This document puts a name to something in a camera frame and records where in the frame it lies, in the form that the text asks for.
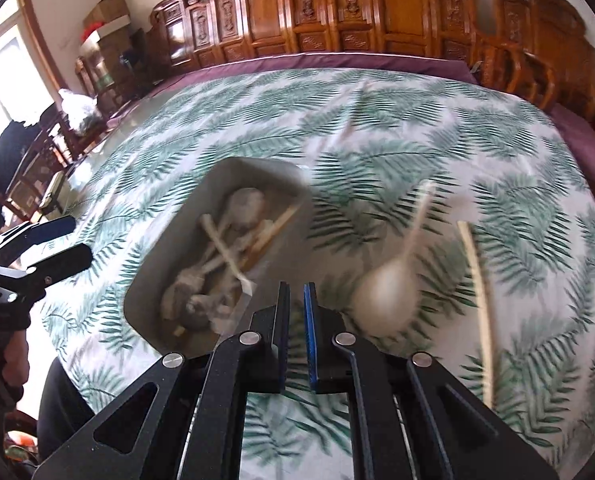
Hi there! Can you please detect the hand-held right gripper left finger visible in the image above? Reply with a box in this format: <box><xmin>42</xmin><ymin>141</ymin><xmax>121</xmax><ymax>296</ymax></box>
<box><xmin>31</xmin><ymin>281</ymin><xmax>292</xmax><ymax>480</ymax></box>

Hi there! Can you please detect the white plastic bag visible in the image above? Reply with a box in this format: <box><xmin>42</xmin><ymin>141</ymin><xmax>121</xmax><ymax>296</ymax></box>
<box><xmin>58</xmin><ymin>88</ymin><xmax>104</xmax><ymax>132</ymax></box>

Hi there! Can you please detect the cream chopstick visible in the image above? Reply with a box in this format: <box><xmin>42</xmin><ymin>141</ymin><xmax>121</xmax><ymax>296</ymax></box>
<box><xmin>456</xmin><ymin>220</ymin><xmax>496</xmax><ymax>411</ymax></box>

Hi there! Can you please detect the person's left hand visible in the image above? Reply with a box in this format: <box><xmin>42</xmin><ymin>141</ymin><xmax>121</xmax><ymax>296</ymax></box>
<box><xmin>0</xmin><ymin>329</ymin><xmax>31</xmax><ymax>403</ymax></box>

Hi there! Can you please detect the leaf print tablecloth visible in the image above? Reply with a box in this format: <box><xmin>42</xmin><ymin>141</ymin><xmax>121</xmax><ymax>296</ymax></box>
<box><xmin>40</xmin><ymin>67</ymin><xmax>595</xmax><ymax>480</ymax></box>

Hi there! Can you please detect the large cream plastic spoon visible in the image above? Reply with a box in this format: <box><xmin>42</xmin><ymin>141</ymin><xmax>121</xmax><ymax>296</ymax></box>
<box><xmin>351</xmin><ymin>180</ymin><xmax>437</xmax><ymax>344</ymax></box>

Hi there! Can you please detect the window with wooden frame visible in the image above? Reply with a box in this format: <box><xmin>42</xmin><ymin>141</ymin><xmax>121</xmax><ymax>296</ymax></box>
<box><xmin>0</xmin><ymin>0</ymin><xmax>64</xmax><ymax>161</ymax></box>

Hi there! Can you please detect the fork with holed handle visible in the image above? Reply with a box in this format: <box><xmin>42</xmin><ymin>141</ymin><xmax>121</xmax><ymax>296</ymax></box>
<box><xmin>161</xmin><ymin>264</ymin><xmax>214</xmax><ymax>322</ymax></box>

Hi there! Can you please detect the wooden armchair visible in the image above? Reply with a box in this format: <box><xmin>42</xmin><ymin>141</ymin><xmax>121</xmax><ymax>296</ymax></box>
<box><xmin>476</xmin><ymin>40</ymin><xmax>558</xmax><ymax>111</ymax></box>

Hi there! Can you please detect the metal spoon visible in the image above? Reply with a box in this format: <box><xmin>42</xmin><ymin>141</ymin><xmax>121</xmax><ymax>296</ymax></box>
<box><xmin>226</xmin><ymin>187</ymin><xmax>267</xmax><ymax>233</ymax></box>

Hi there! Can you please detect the carved wooden side sofa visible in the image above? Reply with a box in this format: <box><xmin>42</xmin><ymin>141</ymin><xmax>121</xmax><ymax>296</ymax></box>
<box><xmin>477</xmin><ymin>0</ymin><xmax>595</xmax><ymax>161</ymax></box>

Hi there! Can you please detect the small cream plastic spoon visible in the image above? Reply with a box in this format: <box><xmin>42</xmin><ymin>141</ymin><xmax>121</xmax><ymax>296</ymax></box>
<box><xmin>200</xmin><ymin>214</ymin><xmax>258</xmax><ymax>297</ymax></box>

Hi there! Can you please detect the grey rectangular tray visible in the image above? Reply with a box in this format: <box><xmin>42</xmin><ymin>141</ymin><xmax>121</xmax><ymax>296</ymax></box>
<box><xmin>124</xmin><ymin>156</ymin><xmax>314</xmax><ymax>361</ymax></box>

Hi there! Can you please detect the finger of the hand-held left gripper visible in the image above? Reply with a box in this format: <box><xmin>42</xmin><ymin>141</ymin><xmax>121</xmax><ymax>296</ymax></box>
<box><xmin>0</xmin><ymin>216</ymin><xmax>77</xmax><ymax>257</ymax></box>
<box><xmin>0</xmin><ymin>244</ymin><xmax>94</xmax><ymax>302</ymax></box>

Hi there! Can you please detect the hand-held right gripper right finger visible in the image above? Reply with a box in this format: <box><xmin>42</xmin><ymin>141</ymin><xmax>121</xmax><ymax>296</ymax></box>
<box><xmin>302</xmin><ymin>281</ymin><xmax>561</xmax><ymax>480</ymax></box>

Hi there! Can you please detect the long carved wooden sofa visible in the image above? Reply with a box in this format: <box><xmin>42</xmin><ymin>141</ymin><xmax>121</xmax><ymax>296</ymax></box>
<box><xmin>150</xmin><ymin>0</ymin><xmax>479</xmax><ymax>70</ymax></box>

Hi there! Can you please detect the stack of cardboard boxes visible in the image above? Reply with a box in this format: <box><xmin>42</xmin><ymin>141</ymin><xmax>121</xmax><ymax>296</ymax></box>
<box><xmin>81</xmin><ymin>0</ymin><xmax>134</xmax><ymax>43</ymax></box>

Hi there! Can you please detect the plain brown wooden chopstick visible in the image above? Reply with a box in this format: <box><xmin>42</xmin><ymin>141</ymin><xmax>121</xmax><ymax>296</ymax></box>
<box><xmin>244</xmin><ymin>204</ymin><xmax>302</xmax><ymax>266</ymax></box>

